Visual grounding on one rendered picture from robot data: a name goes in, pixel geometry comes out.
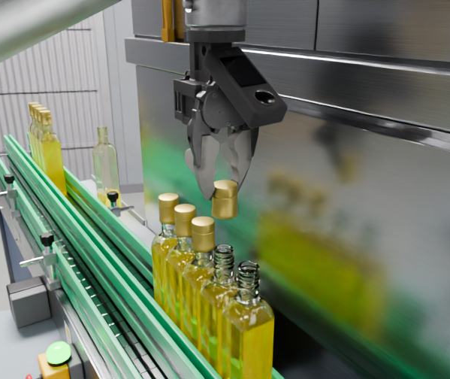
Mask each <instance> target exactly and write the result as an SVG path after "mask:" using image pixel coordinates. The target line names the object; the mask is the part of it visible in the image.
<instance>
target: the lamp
mask: <svg viewBox="0 0 450 379"><path fill-rule="evenodd" d="M70 359H71V351H70V347H69V345H68V344H66V343H65V342H62V341H60V342H56V343H54V344H51V345H50V346H49V347H48V349H47V364H48V365H50V366H52V367H59V366H62V365H64V364H66V363H68V362H69V361H70Z"/></svg>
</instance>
